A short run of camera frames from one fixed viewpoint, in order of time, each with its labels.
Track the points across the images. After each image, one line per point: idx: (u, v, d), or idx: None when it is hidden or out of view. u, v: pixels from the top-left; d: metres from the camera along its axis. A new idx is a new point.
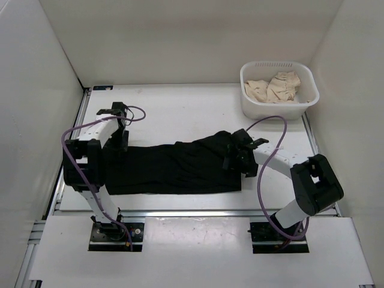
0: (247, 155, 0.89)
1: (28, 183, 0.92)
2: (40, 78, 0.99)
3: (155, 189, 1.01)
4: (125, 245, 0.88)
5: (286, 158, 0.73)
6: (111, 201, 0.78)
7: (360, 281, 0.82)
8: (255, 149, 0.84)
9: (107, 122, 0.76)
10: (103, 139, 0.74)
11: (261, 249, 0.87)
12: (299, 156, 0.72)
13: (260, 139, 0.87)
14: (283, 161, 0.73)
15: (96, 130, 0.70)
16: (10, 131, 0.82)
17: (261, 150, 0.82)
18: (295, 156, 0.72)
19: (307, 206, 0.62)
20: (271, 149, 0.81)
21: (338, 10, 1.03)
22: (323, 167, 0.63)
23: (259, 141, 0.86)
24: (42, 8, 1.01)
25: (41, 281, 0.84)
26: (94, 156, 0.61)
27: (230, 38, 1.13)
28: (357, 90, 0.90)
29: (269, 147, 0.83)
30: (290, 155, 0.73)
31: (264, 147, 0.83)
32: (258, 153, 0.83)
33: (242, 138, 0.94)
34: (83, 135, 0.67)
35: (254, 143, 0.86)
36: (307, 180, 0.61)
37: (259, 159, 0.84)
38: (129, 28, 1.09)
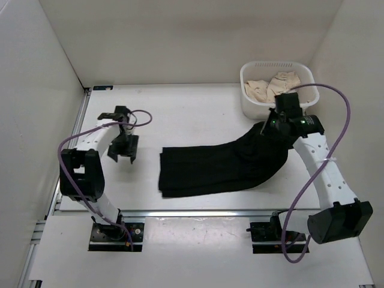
0: (286, 131, 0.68)
1: (30, 183, 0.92)
2: (41, 77, 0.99)
3: (202, 191, 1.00)
4: (125, 245, 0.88)
5: (330, 184, 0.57)
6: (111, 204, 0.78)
7: (361, 281, 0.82)
8: (302, 137, 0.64)
9: (108, 128, 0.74)
10: (104, 147, 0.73)
11: (261, 249, 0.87)
12: (347, 192, 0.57)
13: (316, 123, 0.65)
14: (325, 184, 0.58)
15: (94, 138, 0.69)
16: (12, 131, 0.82)
17: (309, 146, 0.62)
18: (341, 189, 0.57)
19: (316, 231, 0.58)
20: (320, 152, 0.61)
21: (337, 11, 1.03)
22: (362, 220, 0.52)
23: (311, 126, 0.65)
24: (43, 8, 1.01)
25: (41, 281, 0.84)
26: (90, 168, 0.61)
27: (230, 39, 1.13)
28: (357, 90, 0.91)
29: (320, 146, 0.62)
30: (337, 183, 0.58)
31: (315, 143, 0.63)
32: (303, 145, 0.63)
33: (291, 107, 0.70)
34: (81, 145, 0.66)
35: (305, 125, 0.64)
36: (332, 226, 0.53)
37: (297, 146, 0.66)
38: (129, 29, 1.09)
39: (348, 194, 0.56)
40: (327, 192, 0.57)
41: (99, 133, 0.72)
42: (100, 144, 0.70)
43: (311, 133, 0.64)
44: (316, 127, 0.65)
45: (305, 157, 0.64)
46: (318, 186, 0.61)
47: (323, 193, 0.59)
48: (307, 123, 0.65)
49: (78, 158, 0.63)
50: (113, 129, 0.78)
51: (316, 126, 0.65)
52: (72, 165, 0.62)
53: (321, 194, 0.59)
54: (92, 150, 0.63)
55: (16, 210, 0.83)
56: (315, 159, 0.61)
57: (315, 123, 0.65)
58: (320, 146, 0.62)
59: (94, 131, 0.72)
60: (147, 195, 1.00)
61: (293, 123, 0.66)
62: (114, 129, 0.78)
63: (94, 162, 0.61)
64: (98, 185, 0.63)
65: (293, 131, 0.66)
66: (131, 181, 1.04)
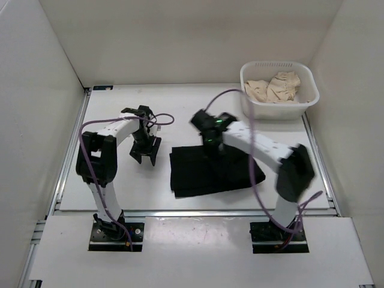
0: (213, 137, 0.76)
1: (31, 183, 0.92)
2: (42, 77, 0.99)
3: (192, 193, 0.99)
4: (125, 245, 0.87)
5: (267, 149, 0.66)
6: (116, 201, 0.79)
7: (361, 281, 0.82)
8: (226, 131, 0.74)
9: (128, 121, 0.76)
10: (121, 138, 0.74)
11: (261, 249, 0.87)
12: (281, 146, 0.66)
13: (228, 117, 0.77)
14: (263, 150, 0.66)
15: (115, 128, 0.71)
16: (12, 131, 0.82)
17: (234, 133, 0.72)
18: (276, 146, 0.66)
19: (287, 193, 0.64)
20: (245, 132, 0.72)
21: (337, 11, 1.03)
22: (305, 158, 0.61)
23: (227, 120, 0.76)
24: (43, 8, 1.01)
25: (41, 281, 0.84)
26: (107, 153, 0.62)
27: (230, 38, 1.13)
28: (357, 90, 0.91)
29: (241, 129, 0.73)
30: (270, 144, 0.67)
31: (236, 128, 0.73)
32: (230, 135, 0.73)
33: (204, 119, 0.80)
34: (102, 131, 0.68)
35: (221, 122, 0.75)
36: (291, 177, 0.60)
37: (228, 140, 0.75)
38: (129, 29, 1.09)
39: (284, 147, 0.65)
40: (269, 156, 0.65)
41: (120, 123, 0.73)
42: (119, 134, 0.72)
43: (229, 124, 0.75)
44: (231, 118, 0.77)
45: (240, 144, 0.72)
46: (261, 157, 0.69)
47: (267, 159, 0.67)
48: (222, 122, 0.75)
49: (96, 141, 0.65)
50: (134, 123, 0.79)
51: (230, 118, 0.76)
52: (90, 148, 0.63)
53: (267, 161, 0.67)
54: (111, 137, 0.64)
55: (16, 210, 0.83)
56: (244, 139, 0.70)
57: (228, 117, 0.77)
58: (242, 129, 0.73)
59: (115, 122, 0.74)
60: (147, 195, 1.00)
61: (216, 128, 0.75)
62: (134, 124, 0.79)
63: (111, 148, 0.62)
64: (110, 172, 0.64)
65: (218, 133, 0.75)
66: (131, 181, 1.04)
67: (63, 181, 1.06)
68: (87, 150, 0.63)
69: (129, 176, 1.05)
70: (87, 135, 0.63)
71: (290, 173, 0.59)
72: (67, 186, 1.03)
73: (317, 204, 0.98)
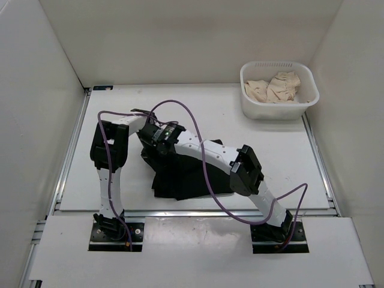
0: (164, 150, 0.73)
1: (32, 183, 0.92)
2: (42, 78, 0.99)
3: (173, 194, 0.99)
4: (125, 245, 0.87)
5: (218, 155, 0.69)
6: (120, 198, 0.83)
7: (361, 281, 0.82)
8: (176, 143, 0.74)
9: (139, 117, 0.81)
10: (132, 131, 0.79)
11: (261, 249, 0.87)
12: (229, 149, 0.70)
13: (175, 128, 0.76)
14: (215, 157, 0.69)
15: (128, 119, 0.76)
16: (11, 130, 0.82)
17: (185, 144, 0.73)
18: (225, 150, 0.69)
19: (240, 189, 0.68)
20: (194, 140, 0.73)
21: (337, 10, 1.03)
22: (251, 155, 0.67)
23: (174, 131, 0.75)
24: (42, 8, 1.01)
25: (41, 281, 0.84)
26: (120, 140, 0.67)
27: (230, 38, 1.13)
28: (357, 90, 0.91)
29: (191, 138, 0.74)
30: (221, 150, 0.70)
31: (186, 138, 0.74)
32: (181, 146, 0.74)
33: (152, 132, 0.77)
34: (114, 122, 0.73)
35: (170, 134, 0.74)
36: (242, 174, 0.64)
37: (180, 151, 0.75)
38: (129, 29, 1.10)
39: (232, 150, 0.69)
40: (220, 161, 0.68)
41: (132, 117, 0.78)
42: (131, 125, 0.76)
43: (177, 135, 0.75)
44: (179, 128, 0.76)
45: (192, 153, 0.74)
46: (214, 163, 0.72)
47: (220, 164, 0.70)
48: (170, 133, 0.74)
49: (111, 130, 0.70)
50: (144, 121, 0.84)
51: (177, 128, 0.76)
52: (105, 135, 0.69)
53: (219, 165, 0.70)
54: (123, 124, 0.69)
55: (16, 210, 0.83)
56: (195, 149, 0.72)
57: (175, 126, 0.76)
58: (191, 138, 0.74)
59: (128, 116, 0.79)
60: (147, 195, 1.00)
61: (167, 141, 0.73)
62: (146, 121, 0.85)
63: (124, 135, 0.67)
64: (121, 158, 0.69)
65: (168, 145, 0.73)
66: (131, 182, 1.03)
67: (63, 182, 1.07)
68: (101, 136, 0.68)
69: (129, 176, 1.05)
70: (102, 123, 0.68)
71: (242, 175, 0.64)
72: (67, 186, 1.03)
73: (317, 204, 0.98)
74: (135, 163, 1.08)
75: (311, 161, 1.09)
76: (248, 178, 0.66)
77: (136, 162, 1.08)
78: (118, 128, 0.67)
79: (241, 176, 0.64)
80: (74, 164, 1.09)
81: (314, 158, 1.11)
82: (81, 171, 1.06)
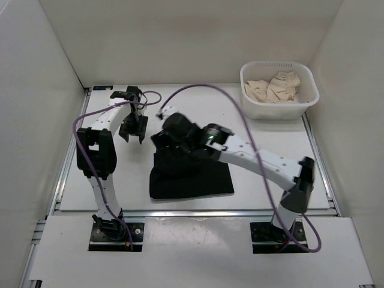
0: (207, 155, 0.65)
1: (32, 183, 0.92)
2: (42, 78, 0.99)
3: (173, 194, 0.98)
4: (125, 245, 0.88)
5: (278, 168, 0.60)
6: (115, 199, 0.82)
7: (361, 281, 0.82)
8: (224, 150, 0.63)
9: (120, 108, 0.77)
10: (116, 125, 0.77)
11: (260, 249, 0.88)
12: (290, 161, 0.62)
13: (220, 132, 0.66)
14: (273, 170, 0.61)
15: (107, 118, 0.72)
16: (11, 131, 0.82)
17: (235, 152, 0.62)
18: (287, 163, 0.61)
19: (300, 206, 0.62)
20: (246, 148, 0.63)
21: (337, 11, 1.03)
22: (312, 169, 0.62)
23: (219, 135, 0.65)
24: (42, 8, 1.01)
25: (41, 281, 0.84)
26: (105, 149, 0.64)
27: (230, 38, 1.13)
28: (357, 90, 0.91)
29: (241, 145, 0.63)
30: (280, 162, 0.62)
31: (236, 146, 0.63)
32: (229, 155, 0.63)
33: (188, 131, 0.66)
34: (95, 125, 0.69)
35: (214, 138, 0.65)
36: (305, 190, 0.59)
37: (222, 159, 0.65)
38: (130, 29, 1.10)
39: (293, 162, 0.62)
40: (279, 175, 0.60)
41: (113, 113, 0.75)
42: (113, 123, 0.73)
43: (224, 140, 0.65)
44: (224, 132, 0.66)
45: (239, 162, 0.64)
46: (268, 176, 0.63)
47: (278, 179, 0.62)
48: (213, 137, 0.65)
49: (92, 137, 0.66)
50: (124, 109, 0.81)
51: (222, 132, 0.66)
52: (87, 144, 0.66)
53: (276, 179, 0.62)
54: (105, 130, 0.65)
55: (16, 210, 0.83)
56: (249, 158, 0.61)
57: (219, 130, 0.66)
58: (242, 145, 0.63)
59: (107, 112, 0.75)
60: (147, 194, 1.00)
61: (209, 147, 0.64)
62: (125, 109, 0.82)
63: (109, 143, 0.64)
64: (111, 162, 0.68)
65: (212, 150, 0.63)
66: (131, 181, 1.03)
67: (63, 181, 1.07)
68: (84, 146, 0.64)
69: (128, 175, 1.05)
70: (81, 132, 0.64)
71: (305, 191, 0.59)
72: (67, 186, 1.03)
73: (317, 204, 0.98)
74: (135, 163, 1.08)
75: None
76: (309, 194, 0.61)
77: (136, 162, 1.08)
78: (100, 137, 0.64)
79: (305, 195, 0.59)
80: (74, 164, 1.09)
81: (314, 158, 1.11)
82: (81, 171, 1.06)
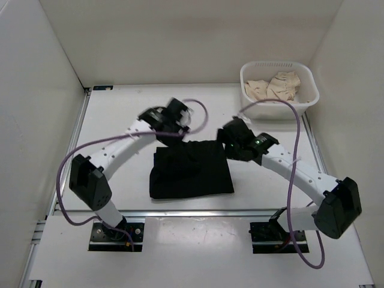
0: (251, 156, 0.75)
1: (32, 184, 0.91)
2: (42, 78, 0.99)
3: (172, 195, 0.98)
4: (125, 245, 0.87)
5: (311, 179, 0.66)
6: (116, 215, 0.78)
7: (361, 281, 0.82)
8: (264, 153, 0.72)
9: (135, 139, 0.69)
10: (126, 156, 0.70)
11: (261, 249, 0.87)
12: (326, 177, 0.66)
13: (267, 140, 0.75)
14: (307, 180, 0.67)
15: (113, 151, 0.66)
16: (12, 131, 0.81)
17: (275, 158, 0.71)
18: (322, 177, 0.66)
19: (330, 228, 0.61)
20: (285, 156, 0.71)
21: (337, 11, 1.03)
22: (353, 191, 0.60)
23: (266, 141, 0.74)
24: (42, 8, 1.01)
25: (41, 281, 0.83)
26: (92, 188, 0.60)
27: (230, 39, 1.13)
28: (357, 90, 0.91)
29: (282, 153, 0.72)
30: (315, 174, 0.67)
31: (277, 153, 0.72)
32: (269, 158, 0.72)
33: (240, 132, 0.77)
34: (97, 156, 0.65)
35: (261, 143, 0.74)
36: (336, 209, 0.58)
37: (266, 164, 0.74)
38: (130, 29, 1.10)
39: (329, 178, 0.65)
40: (312, 187, 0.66)
41: (123, 146, 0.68)
42: (119, 158, 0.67)
43: (269, 146, 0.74)
44: (271, 141, 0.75)
45: (278, 168, 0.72)
46: (302, 185, 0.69)
47: (310, 190, 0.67)
48: (260, 143, 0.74)
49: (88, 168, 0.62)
50: (145, 140, 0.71)
51: (270, 140, 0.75)
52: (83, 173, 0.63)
53: (308, 189, 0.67)
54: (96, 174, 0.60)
55: (17, 211, 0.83)
56: (285, 165, 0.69)
57: (267, 138, 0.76)
58: (282, 153, 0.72)
59: (119, 141, 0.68)
60: (147, 194, 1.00)
61: (254, 149, 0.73)
62: (146, 139, 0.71)
63: (96, 185, 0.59)
64: (99, 200, 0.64)
65: (256, 153, 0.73)
66: (131, 182, 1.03)
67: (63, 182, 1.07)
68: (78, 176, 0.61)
69: (129, 175, 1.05)
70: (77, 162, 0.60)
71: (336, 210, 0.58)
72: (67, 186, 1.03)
73: None
74: (135, 163, 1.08)
75: (311, 161, 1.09)
76: (342, 215, 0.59)
77: (136, 162, 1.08)
78: (90, 174, 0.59)
79: (334, 207, 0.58)
80: None
81: (314, 158, 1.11)
82: None
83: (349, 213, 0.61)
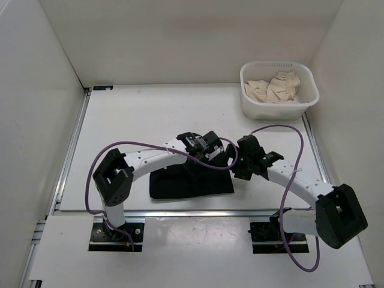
0: (258, 171, 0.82)
1: (32, 184, 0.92)
2: (42, 78, 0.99)
3: (173, 195, 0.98)
4: (125, 245, 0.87)
5: (308, 185, 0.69)
6: (122, 217, 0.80)
7: (360, 281, 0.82)
8: (269, 166, 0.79)
9: (170, 155, 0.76)
10: (155, 167, 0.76)
11: (261, 249, 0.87)
12: (323, 185, 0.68)
13: (274, 155, 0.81)
14: (305, 187, 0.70)
15: (147, 158, 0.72)
16: (11, 131, 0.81)
17: (277, 169, 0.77)
18: (318, 185, 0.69)
19: (330, 237, 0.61)
20: (288, 168, 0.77)
21: (337, 11, 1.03)
22: (349, 197, 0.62)
23: (273, 157, 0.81)
24: (42, 8, 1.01)
25: (41, 281, 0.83)
26: (115, 183, 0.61)
27: (230, 38, 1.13)
28: (357, 90, 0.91)
29: (285, 165, 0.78)
30: (314, 182, 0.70)
31: (280, 165, 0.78)
32: (273, 170, 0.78)
33: (252, 148, 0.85)
34: (132, 157, 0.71)
35: (267, 159, 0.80)
36: (332, 213, 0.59)
37: (272, 176, 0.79)
38: (130, 29, 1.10)
39: (326, 185, 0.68)
40: (309, 193, 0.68)
41: (158, 156, 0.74)
42: (150, 165, 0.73)
43: (274, 161, 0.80)
44: (276, 156, 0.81)
45: (281, 180, 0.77)
46: (302, 194, 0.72)
47: (308, 196, 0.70)
48: (267, 158, 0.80)
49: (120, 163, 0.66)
50: (176, 159, 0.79)
51: (276, 156, 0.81)
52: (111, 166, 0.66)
53: (306, 197, 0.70)
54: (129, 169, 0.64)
55: (17, 211, 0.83)
56: (287, 175, 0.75)
57: (274, 154, 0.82)
58: (285, 166, 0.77)
59: (155, 150, 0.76)
60: (147, 194, 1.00)
61: (261, 163, 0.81)
62: (178, 157, 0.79)
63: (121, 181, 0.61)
64: (114, 198, 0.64)
65: (263, 169, 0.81)
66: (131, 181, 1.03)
67: (63, 181, 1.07)
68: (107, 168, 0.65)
69: None
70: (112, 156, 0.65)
71: (332, 216, 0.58)
72: (67, 186, 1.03)
73: None
74: None
75: (311, 161, 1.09)
76: (341, 223, 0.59)
77: None
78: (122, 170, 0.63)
79: (327, 211, 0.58)
80: (74, 164, 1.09)
81: (314, 158, 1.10)
82: (81, 171, 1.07)
83: (347, 222, 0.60)
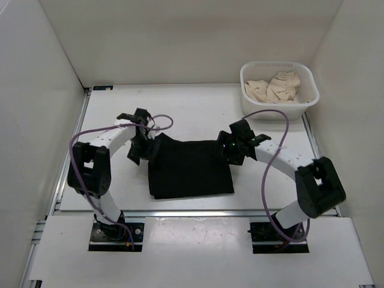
0: (247, 152, 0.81)
1: (32, 183, 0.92)
2: (42, 78, 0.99)
3: (173, 194, 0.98)
4: (125, 245, 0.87)
5: (290, 159, 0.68)
6: (116, 207, 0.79)
7: (361, 281, 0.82)
8: (257, 146, 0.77)
9: (124, 129, 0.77)
10: (116, 146, 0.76)
11: (261, 250, 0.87)
12: (305, 158, 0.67)
13: (262, 135, 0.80)
14: (286, 161, 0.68)
15: (108, 137, 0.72)
16: (11, 131, 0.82)
17: (263, 147, 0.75)
18: (299, 158, 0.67)
19: (309, 207, 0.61)
20: (273, 146, 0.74)
21: (336, 11, 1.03)
22: (327, 169, 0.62)
23: (261, 138, 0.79)
24: (42, 8, 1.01)
25: (41, 281, 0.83)
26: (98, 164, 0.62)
27: (229, 39, 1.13)
28: (357, 90, 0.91)
29: (270, 144, 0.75)
30: (295, 155, 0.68)
31: (266, 143, 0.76)
32: (260, 150, 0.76)
33: (243, 131, 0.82)
34: (95, 141, 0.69)
35: (255, 140, 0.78)
36: (309, 182, 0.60)
37: (260, 156, 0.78)
38: (129, 29, 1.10)
39: (306, 158, 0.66)
40: (291, 167, 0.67)
41: (115, 132, 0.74)
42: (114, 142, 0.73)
43: (261, 141, 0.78)
44: (265, 137, 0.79)
45: (267, 158, 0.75)
46: (287, 170, 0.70)
47: (291, 171, 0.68)
48: (256, 139, 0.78)
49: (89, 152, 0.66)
50: (129, 131, 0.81)
51: (263, 137, 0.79)
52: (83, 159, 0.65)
53: (290, 171, 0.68)
54: (103, 147, 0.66)
55: (17, 210, 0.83)
56: (272, 152, 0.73)
57: (262, 135, 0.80)
58: (271, 144, 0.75)
59: (110, 130, 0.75)
60: (146, 194, 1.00)
61: (250, 145, 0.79)
62: (131, 130, 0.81)
63: (103, 158, 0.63)
64: (103, 183, 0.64)
65: (252, 150, 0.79)
66: (130, 181, 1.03)
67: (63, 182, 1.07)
68: (79, 161, 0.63)
69: (129, 175, 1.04)
70: (78, 147, 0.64)
71: (309, 183, 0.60)
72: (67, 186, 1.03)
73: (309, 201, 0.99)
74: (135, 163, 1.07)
75: None
76: (318, 191, 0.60)
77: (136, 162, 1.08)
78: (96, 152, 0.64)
79: (305, 181, 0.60)
80: None
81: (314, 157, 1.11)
82: None
83: (326, 193, 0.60)
